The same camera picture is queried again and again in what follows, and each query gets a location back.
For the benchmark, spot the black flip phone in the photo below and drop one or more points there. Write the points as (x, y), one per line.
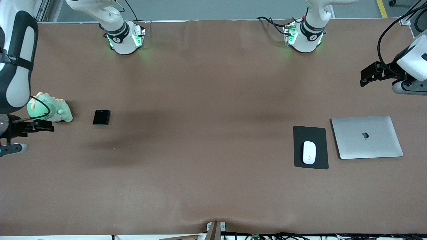
(101, 117)

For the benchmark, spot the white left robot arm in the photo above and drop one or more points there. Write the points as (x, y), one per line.
(312, 30)

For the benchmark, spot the black mouse pad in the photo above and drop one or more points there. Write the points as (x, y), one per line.
(310, 133)

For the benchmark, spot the white table edge bracket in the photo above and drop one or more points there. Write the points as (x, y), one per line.
(222, 226)

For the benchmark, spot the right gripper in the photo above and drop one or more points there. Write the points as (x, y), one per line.
(14, 130)

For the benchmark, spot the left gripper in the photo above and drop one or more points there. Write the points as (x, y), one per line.
(394, 71)

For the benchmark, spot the silver closed laptop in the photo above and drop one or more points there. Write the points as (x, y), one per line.
(367, 146)

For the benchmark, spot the green dinosaur plush toy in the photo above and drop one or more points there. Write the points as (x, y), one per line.
(60, 111)

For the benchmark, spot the aluminium frame structure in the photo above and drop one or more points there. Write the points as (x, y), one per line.
(46, 10)

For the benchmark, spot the white computer mouse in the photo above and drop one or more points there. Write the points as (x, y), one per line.
(309, 152)

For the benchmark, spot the brown table cover sheet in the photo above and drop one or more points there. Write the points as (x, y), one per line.
(213, 100)

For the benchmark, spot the small green connector board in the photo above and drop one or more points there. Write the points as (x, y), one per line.
(256, 236)

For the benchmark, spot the black caster wheel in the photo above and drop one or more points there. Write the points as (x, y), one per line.
(393, 2)

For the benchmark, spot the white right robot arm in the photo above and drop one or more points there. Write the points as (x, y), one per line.
(18, 90)

